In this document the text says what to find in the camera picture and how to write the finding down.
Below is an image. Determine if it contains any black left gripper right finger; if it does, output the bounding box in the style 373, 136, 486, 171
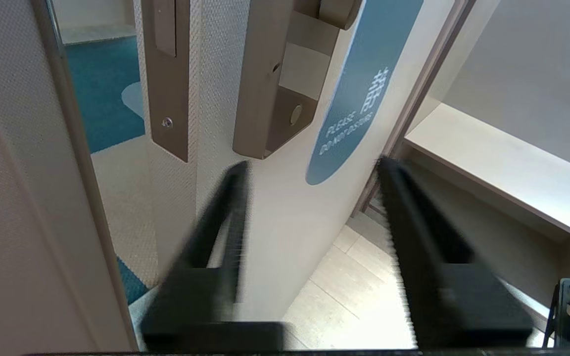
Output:
376, 157, 536, 350

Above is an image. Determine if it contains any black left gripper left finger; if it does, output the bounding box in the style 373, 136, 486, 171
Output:
139, 160, 286, 353

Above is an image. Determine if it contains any white and blue door hanger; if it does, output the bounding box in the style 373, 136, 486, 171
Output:
306, 0, 425, 186

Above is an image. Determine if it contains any white room door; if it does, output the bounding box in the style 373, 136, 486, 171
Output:
134, 0, 470, 322

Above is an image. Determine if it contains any brown door edge faceplate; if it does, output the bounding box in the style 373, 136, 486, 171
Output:
141, 0, 190, 163

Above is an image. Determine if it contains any brown door lock plate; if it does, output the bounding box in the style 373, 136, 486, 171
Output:
232, 0, 365, 160

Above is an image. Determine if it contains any pale wardrobe shelf board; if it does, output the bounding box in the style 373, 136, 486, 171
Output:
404, 102, 570, 251

